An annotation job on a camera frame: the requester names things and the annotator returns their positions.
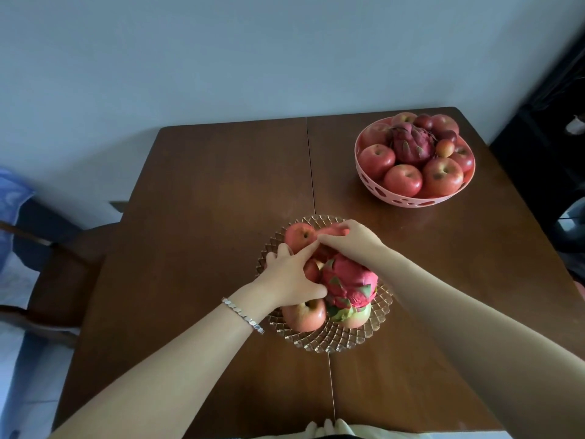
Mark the small orange red plum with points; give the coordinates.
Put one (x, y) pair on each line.
(444, 148)

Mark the pile of red apples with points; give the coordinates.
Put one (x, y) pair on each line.
(402, 180)

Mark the brown wooden chair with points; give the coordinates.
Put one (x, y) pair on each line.
(64, 269)

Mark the person's left forearm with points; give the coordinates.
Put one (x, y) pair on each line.
(173, 374)

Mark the blue cloth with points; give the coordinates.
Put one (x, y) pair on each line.
(11, 201)

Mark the dark pink dragon fruit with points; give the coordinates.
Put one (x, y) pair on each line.
(411, 143)

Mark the green and red apple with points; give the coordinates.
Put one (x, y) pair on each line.
(354, 319)

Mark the dark red plum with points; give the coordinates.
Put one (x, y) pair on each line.
(449, 135)
(422, 122)

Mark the person's right thumb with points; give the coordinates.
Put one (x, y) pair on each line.
(328, 241)

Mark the person's left hand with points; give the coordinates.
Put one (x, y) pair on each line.
(285, 281)

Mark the person's left middle finger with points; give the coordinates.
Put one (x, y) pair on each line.
(284, 252)

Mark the clear glass fruit plate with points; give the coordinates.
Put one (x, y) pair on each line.
(333, 340)

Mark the person's right hand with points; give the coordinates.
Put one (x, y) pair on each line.
(359, 244)

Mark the person's left thumb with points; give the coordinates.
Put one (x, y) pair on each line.
(315, 293)

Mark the person's right forearm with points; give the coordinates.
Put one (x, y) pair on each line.
(480, 342)

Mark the white container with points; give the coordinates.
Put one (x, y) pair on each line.
(576, 125)

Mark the pink red fruit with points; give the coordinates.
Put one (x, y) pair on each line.
(337, 231)

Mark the small red apple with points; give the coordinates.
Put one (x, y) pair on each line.
(311, 272)

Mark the pink perforated fruit bowl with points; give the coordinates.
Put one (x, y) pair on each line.
(393, 196)

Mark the dark shelf cabinet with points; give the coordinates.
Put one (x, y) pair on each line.
(544, 155)

